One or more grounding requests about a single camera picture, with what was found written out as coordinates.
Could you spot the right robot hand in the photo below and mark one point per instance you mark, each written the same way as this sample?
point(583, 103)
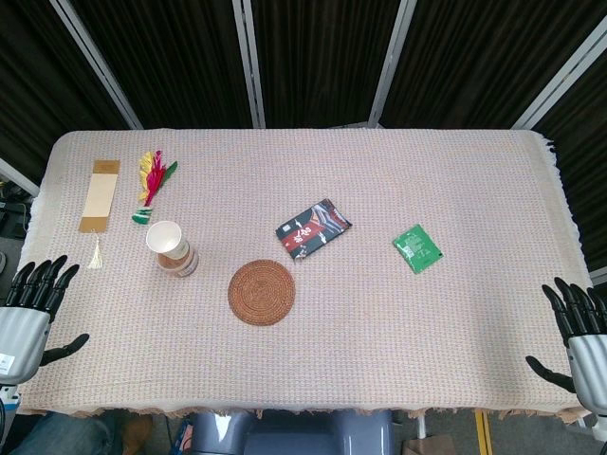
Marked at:
point(588, 360)

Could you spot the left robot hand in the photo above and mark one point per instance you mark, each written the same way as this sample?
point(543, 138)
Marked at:
point(21, 327)

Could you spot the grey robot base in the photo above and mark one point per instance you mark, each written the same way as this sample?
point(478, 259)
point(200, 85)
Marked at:
point(289, 433)

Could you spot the beige paper cup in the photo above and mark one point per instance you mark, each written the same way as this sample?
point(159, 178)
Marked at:
point(171, 249)

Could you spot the round woven rattan coaster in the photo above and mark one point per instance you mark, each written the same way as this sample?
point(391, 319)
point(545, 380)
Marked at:
point(261, 291)

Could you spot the pink woven tablecloth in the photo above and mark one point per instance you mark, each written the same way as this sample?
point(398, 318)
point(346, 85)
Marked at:
point(332, 332)

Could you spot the yellow metal bar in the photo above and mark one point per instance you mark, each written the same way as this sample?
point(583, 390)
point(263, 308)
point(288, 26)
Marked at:
point(483, 433)

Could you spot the brown bookmark with tassel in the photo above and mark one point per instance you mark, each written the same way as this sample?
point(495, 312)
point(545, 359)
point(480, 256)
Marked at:
point(99, 199)

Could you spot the brown cardboard box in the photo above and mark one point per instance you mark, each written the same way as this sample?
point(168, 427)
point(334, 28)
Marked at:
point(429, 445)

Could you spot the colourful feather shuttlecock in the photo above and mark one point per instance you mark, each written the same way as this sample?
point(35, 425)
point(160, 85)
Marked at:
point(152, 179)

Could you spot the green sachet packet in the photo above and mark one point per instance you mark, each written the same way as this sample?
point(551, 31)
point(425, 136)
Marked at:
point(418, 248)

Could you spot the black red snack packet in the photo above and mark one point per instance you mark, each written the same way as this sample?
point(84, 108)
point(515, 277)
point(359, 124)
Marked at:
point(313, 228)

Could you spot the grey metal screen post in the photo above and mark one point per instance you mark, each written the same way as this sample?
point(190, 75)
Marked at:
point(97, 61)
point(250, 61)
point(559, 76)
point(391, 61)

